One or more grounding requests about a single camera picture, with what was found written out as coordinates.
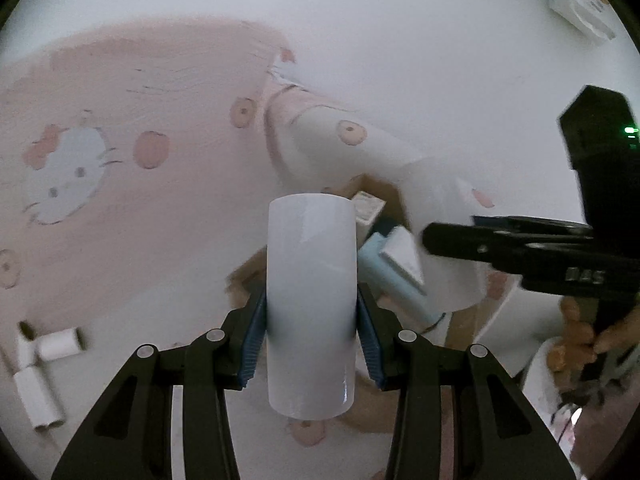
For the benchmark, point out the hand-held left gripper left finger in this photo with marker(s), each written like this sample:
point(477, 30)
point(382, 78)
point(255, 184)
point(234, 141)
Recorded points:
point(255, 335)

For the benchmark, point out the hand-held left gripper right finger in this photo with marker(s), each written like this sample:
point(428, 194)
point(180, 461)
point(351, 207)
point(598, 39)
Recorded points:
point(367, 340)

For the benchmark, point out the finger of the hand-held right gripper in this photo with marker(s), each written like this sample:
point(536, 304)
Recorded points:
point(540, 226)
point(460, 240)

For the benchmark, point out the single white cardboard tube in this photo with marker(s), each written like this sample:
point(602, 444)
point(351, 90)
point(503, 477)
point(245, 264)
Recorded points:
point(310, 285)

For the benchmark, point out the brown cardboard box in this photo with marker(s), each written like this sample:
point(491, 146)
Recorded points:
point(475, 330)

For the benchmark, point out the row of white paper tubes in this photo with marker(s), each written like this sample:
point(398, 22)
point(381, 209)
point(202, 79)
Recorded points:
point(42, 400)

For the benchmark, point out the person's right hand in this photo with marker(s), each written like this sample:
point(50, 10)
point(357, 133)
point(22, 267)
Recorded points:
point(575, 330)

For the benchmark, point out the flat white box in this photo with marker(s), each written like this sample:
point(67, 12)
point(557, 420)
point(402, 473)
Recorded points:
point(402, 255)

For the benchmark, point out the light blue pack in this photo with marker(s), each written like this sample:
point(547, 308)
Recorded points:
point(385, 280)

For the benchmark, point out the small white carton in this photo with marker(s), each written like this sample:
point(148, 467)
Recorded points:
point(367, 205)

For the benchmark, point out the pink cat print blanket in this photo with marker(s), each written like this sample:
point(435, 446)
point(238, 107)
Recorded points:
point(175, 210)

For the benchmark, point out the white printed box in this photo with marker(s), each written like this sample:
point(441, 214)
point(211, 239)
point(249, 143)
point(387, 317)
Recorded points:
point(575, 0)

